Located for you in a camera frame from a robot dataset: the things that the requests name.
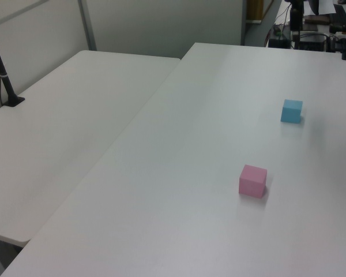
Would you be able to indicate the blue cube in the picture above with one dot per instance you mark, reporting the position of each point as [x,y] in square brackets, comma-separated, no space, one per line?
[291,112]

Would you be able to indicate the pink cube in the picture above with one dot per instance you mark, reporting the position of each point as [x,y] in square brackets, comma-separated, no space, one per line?
[252,181]

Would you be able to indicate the white side table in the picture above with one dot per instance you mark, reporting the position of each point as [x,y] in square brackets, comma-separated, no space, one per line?
[60,130]

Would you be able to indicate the small black box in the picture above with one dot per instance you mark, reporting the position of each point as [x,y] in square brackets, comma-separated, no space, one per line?
[278,43]

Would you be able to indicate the light wooden board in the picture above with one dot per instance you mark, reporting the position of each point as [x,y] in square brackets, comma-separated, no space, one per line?
[258,10]

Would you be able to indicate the black electronics unit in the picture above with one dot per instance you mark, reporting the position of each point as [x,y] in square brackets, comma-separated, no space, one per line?
[312,44]

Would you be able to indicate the black upright desk stand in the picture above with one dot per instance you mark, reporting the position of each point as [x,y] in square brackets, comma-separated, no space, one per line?
[295,20]

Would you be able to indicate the grey metal partition post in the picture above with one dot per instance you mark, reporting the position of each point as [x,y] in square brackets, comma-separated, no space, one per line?
[243,23]
[88,29]

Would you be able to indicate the black camera pole stand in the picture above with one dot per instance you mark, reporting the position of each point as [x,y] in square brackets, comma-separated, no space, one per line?
[6,83]

